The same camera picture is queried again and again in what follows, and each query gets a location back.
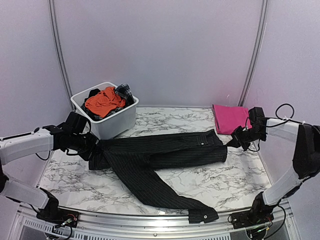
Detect plaid grey garment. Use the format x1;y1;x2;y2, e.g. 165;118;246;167
115;83;134;101

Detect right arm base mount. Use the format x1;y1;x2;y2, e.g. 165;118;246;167
228;210;274;229

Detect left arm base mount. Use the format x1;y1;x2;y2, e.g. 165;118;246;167
36;188;80;228

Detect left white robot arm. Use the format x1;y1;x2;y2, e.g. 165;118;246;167
0;125;99;223

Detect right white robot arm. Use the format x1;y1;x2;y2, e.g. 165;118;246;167
227;117;320;224

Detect orange garment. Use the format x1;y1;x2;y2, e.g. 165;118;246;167
84;86;126;118

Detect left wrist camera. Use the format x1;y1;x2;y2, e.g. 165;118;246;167
63;111;91;135

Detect left aluminium wall post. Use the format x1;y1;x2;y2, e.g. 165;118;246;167
47;0;76;111

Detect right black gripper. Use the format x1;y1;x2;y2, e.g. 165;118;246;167
226;125;266;151

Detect black garment in bin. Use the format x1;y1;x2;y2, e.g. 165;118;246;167
88;88;101;98

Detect magenta pink trousers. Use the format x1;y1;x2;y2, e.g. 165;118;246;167
212;104;252;135

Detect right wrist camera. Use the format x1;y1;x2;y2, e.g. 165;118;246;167
248;107;265;124

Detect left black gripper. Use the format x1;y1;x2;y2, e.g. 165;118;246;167
69;131;103;162

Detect aluminium wall post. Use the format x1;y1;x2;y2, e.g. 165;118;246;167
237;0;269;107
47;0;76;111

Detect black striped garment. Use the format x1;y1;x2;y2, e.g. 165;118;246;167
88;129;228;224

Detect right aluminium wall post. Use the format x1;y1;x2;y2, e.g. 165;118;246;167
237;0;269;107

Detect white plastic laundry bin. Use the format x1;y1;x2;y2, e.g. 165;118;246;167
70;82;139;140

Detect aluminium front rail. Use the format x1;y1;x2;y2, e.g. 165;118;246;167
8;201;301;240

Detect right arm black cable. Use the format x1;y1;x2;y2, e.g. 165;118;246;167
262;103;306;130

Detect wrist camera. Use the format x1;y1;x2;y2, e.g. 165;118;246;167
63;111;91;135
248;107;265;124

